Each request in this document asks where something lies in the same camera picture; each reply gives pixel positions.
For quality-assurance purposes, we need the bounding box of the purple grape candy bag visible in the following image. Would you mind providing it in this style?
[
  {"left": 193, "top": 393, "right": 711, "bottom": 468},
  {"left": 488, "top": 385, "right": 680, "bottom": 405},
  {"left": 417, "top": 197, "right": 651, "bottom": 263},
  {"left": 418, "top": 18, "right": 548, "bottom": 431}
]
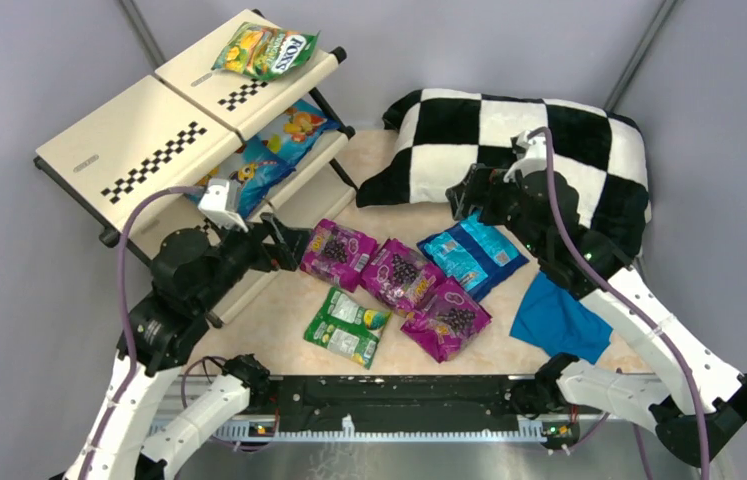
[
  {"left": 400, "top": 278, "right": 492, "bottom": 363},
  {"left": 300, "top": 219, "right": 378, "bottom": 292},
  {"left": 360, "top": 238, "right": 446, "bottom": 316}
]

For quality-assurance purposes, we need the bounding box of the blue mint candy bag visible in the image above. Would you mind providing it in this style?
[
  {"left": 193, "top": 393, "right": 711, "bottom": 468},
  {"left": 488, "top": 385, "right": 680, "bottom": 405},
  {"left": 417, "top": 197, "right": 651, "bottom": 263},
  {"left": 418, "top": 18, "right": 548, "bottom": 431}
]
[{"left": 417, "top": 210, "right": 529, "bottom": 301}]

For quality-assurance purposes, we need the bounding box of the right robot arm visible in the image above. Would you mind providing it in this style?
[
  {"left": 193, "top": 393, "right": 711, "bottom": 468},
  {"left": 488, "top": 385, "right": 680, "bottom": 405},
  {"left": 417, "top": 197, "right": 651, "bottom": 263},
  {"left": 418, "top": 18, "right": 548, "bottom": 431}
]
[{"left": 446, "top": 165, "right": 747, "bottom": 472}]

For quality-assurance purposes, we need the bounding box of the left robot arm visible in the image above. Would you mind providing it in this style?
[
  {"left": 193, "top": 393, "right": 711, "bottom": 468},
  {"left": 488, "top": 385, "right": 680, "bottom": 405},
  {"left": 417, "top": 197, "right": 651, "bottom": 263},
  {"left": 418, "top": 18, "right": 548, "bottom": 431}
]
[{"left": 61, "top": 213, "right": 312, "bottom": 479}]

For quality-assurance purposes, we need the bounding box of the blue Sugus candy bag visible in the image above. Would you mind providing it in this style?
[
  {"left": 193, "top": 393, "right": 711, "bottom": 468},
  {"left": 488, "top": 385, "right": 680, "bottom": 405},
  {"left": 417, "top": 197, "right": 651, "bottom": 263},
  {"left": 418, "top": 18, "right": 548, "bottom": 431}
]
[{"left": 197, "top": 140, "right": 295, "bottom": 218}]

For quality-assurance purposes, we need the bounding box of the blue fruit candy bag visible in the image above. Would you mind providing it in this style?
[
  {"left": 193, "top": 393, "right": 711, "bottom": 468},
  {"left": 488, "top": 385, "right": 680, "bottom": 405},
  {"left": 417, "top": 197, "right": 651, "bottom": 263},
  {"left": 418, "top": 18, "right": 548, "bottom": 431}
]
[{"left": 255, "top": 100, "right": 339, "bottom": 166}]

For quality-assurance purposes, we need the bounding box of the cream three-tier shelf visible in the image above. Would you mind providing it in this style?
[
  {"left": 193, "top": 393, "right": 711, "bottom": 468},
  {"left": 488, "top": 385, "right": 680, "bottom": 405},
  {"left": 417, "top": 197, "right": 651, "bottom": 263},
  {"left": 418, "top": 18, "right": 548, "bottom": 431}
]
[{"left": 33, "top": 8, "right": 359, "bottom": 329}]

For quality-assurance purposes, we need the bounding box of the green Fox's candy bag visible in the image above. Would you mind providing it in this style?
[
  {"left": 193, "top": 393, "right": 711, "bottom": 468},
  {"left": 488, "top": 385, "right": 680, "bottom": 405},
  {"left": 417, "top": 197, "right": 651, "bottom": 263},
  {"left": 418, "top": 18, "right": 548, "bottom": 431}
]
[{"left": 212, "top": 22, "right": 319, "bottom": 81}]

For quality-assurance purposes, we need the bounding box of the black white checkered pillow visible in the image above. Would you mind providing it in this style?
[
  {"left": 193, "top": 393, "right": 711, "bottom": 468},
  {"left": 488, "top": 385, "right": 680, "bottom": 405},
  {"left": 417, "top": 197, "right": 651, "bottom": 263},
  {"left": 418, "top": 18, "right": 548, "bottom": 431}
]
[{"left": 356, "top": 88, "right": 651, "bottom": 257}]

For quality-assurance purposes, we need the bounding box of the blue cloth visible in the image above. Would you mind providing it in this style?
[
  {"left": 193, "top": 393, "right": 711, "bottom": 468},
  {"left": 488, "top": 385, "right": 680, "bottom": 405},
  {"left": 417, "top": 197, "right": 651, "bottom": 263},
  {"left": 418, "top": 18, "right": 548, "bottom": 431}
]
[{"left": 510, "top": 272, "right": 613, "bottom": 364}]

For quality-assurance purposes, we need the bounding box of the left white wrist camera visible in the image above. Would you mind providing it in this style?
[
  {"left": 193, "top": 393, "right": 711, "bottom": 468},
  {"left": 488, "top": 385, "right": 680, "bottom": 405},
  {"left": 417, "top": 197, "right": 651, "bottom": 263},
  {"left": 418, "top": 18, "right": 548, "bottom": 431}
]
[{"left": 197, "top": 178, "right": 249, "bottom": 232}]

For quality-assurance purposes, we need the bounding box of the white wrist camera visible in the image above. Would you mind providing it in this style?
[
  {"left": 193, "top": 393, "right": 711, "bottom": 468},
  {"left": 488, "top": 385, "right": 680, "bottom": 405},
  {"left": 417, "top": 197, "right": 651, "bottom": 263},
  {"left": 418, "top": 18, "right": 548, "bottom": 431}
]
[
  {"left": 503, "top": 128, "right": 547, "bottom": 183},
  {"left": 197, "top": 178, "right": 249, "bottom": 232}
]

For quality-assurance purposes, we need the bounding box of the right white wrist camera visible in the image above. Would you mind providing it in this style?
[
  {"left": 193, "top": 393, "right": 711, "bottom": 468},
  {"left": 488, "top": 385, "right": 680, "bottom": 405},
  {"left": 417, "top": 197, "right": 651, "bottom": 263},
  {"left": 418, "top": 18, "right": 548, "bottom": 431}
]
[{"left": 503, "top": 128, "right": 547, "bottom": 183}]

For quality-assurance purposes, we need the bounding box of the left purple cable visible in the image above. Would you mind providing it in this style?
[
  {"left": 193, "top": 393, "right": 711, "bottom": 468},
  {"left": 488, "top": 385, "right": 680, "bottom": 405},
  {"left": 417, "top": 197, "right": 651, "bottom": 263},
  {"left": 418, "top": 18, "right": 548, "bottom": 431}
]
[{"left": 78, "top": 186, "right": 205, "bottom": 480}]

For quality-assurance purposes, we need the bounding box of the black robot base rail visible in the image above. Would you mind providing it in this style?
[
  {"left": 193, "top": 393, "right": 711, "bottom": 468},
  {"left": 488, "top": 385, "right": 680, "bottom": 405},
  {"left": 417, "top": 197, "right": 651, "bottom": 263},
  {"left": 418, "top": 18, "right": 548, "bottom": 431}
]
[{"left": 147, "top": 374, "right": 586, "bottom": 445}]

